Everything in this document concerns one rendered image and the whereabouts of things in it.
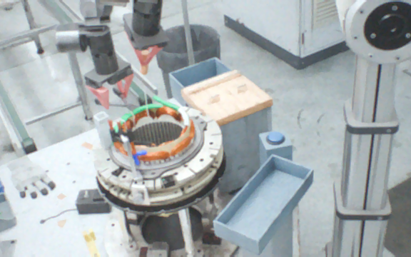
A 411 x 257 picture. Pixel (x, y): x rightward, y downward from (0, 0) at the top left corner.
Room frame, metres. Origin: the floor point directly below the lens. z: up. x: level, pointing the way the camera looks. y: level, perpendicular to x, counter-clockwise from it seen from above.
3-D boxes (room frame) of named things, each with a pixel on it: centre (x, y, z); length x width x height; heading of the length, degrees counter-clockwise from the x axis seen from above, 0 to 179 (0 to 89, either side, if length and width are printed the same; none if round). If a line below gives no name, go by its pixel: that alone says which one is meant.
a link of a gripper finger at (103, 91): (1.09, 0.23, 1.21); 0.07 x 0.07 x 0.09; 45
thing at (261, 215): (0.81, -0.11, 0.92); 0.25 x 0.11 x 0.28; 141
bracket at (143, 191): (0.85, 0.16, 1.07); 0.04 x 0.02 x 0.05; 77
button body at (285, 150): (1.04, -0.17, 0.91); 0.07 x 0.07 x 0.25; 6
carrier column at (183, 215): (0.89, 0.08, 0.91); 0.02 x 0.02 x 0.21
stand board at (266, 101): (1.23, -0.07, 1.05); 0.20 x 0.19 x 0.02; 24
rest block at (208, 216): (0.97, 0.01, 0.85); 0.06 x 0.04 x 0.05; 165
